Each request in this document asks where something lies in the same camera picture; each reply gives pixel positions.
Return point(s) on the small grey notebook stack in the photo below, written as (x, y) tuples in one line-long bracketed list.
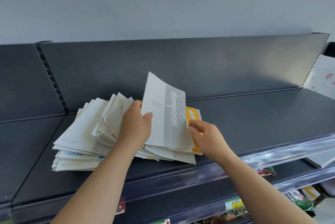
[(167, 116)]

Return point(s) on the person's right forearm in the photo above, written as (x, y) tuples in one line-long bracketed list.
[(261, 195)]

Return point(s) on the person's left hand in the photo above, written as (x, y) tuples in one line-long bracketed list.
[(136, 132)]

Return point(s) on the red green snack packet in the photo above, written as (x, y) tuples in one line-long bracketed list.
[(267, 171)]

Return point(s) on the yellow green price tag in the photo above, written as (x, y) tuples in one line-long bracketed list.
[(234, 204)]

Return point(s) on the pile of white notebooks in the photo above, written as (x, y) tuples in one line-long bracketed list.
[(78, 137)]

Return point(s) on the person's right hand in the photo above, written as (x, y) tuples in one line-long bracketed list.
[(212, 142)]

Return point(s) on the yellow white box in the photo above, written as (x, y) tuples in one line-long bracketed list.
[(311, 193)]

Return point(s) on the person's left forearm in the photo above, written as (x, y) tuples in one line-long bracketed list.
[(99, 192)]

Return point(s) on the dark grey back panel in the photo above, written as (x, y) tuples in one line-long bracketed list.
[(21, 82), (209, 66)]

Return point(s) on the slotted dark metal upright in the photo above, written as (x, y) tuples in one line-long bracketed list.
[(51, 77)]

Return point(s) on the white grey flat book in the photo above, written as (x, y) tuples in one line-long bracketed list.
[(322, 159)]

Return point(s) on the white floral patterned panel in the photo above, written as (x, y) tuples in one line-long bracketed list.
[(323, 82)]

